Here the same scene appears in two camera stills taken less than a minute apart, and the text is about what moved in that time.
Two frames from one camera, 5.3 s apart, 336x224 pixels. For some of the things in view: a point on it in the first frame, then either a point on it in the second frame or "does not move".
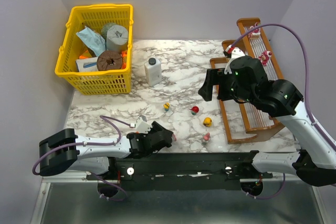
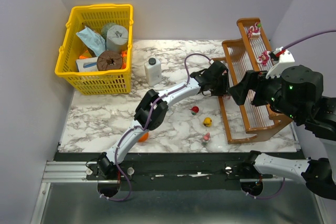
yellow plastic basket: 94,17 does not move
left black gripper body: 156,137 → 220,82
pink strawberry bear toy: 264,57 does not move
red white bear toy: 255,33 does not move
